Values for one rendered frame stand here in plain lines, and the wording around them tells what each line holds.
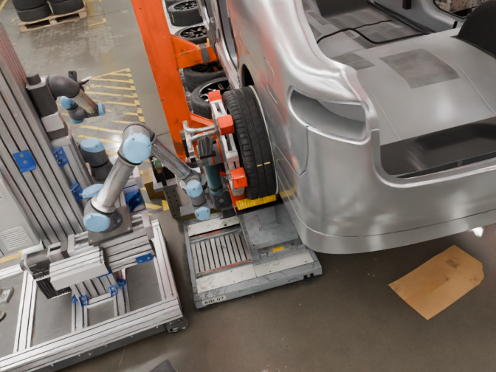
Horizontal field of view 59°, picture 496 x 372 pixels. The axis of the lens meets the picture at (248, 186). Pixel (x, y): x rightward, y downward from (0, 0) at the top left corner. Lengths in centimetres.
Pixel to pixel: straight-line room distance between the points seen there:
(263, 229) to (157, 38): 137
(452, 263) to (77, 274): 220
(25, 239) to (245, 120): 129
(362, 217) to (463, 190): 38
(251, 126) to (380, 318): 132
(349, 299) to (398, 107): 116
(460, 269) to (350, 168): 159
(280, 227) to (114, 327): 118
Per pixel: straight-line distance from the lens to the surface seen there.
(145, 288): 283
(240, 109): 237
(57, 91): 252
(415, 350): 264
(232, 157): 233
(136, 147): 191
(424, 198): 175
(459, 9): 705
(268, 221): 294
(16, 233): 252
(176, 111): 294
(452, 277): 297
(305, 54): 156
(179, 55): 485
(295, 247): 289
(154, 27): 275
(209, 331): 277
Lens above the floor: 221
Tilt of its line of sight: 37 degrees down
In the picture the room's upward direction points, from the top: 11 degrees counter-clockwise
